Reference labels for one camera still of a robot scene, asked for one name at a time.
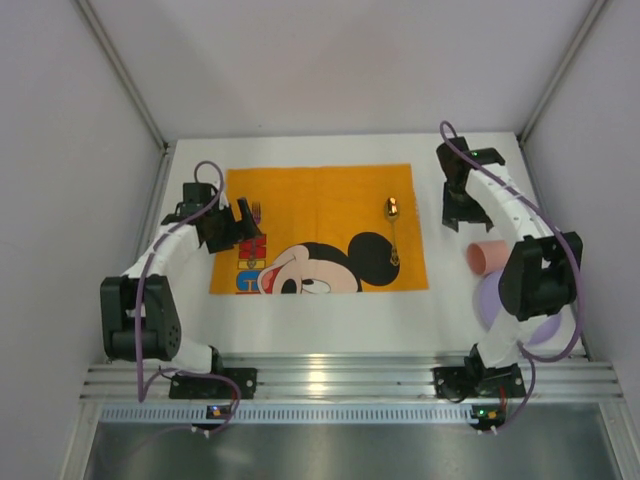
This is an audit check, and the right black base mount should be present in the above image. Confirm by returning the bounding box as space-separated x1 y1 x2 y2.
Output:
433 365 526 403

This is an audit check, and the lilac plate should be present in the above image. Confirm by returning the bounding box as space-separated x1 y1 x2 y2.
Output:
473 270 562 346

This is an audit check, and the aluminium rail frame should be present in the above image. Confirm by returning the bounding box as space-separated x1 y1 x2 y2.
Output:
79 319 621 404

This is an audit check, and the red cup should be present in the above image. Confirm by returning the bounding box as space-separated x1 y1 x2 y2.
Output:
466 240 510 276

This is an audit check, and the orange Mickey Mouse placemat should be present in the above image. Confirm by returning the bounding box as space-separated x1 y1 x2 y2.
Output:
210 164 429 295

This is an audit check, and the gold spoon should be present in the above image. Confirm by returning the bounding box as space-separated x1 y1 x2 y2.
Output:
384 197 400 266

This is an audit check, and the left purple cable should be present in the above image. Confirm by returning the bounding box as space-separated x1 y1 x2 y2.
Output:
135 159 242 435

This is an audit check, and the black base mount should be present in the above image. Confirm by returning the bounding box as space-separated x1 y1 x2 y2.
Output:
169 367 258 400
433 365 526 403

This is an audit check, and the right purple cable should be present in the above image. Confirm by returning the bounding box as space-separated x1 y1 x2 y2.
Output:
438 120 587 434

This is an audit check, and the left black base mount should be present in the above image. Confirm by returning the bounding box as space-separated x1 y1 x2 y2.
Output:
169 367 258 400

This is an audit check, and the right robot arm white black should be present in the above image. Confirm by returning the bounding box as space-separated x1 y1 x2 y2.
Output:
436 137 583 390

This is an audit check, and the purple cable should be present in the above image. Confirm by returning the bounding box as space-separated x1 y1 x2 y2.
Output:
438 120 587 434
135 159 242 435

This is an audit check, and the perforated cable duct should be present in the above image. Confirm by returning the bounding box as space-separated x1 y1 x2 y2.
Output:
100 403 478 425

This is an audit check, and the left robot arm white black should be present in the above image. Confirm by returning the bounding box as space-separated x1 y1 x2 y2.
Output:
100 182 261 374

